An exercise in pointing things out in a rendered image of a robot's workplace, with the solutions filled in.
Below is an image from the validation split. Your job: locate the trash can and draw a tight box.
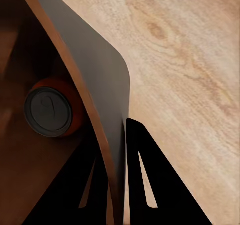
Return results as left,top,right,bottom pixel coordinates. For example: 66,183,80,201
0,0,131,225

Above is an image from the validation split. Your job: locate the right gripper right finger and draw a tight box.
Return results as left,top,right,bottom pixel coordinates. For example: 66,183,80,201
126,116,212,225

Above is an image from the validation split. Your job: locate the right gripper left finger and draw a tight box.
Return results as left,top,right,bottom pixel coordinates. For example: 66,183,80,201
22,126,108,225

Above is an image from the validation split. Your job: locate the can of soda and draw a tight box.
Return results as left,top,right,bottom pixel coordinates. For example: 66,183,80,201
23,72,90,138

